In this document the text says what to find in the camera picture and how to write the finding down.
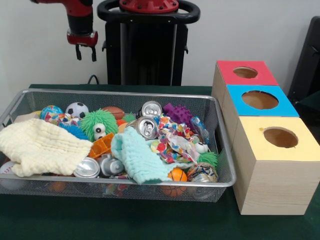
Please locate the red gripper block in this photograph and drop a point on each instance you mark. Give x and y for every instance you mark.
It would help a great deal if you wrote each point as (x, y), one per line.
(82, 41)

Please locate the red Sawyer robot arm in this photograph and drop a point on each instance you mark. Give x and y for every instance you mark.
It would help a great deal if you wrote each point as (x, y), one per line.
(80, 12)

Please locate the wooden box with three holes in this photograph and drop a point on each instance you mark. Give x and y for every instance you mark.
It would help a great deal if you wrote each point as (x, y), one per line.
(275, 185)

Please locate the black and white soccer ball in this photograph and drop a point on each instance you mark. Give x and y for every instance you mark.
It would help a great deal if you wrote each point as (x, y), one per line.
(76, 109)

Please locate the large green fuzzy eyed toy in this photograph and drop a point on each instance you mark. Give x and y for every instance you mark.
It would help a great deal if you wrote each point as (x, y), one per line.
(96, 120)

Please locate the blue globe print ball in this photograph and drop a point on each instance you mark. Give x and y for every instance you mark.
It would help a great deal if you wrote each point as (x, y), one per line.
(50, 111)

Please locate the orange plastic toy crate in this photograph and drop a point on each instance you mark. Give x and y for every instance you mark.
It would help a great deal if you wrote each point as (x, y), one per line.
(101, 147)

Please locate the silver drink can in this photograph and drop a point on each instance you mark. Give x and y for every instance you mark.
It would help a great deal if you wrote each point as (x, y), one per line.
(147, 128)

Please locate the cream waffle cloth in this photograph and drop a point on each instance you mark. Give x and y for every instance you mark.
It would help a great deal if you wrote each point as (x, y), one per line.
(42, 146)

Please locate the purple spiky ball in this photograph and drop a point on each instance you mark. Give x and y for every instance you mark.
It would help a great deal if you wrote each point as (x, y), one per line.
(178, 113)

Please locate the light blue waffle cloth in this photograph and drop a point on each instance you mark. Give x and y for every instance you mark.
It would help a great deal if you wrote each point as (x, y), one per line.
(140, 157)

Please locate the colourful heart print cloth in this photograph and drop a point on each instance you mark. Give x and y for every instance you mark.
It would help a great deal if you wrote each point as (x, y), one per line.
(175, 141)

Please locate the small orange basketball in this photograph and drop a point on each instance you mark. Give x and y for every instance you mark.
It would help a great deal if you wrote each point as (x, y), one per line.
(177, 174)

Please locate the dark green table cloth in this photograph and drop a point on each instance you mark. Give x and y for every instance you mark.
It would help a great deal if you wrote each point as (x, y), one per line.
(150, 222)

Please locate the black flat panel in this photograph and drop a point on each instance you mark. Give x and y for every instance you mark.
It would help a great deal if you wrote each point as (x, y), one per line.
(307, 62)

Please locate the green covered side table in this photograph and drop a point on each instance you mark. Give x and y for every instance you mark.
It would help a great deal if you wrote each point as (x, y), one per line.
(313, 98)

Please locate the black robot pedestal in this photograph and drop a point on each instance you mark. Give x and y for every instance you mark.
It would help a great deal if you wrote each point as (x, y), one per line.
(140, 62)

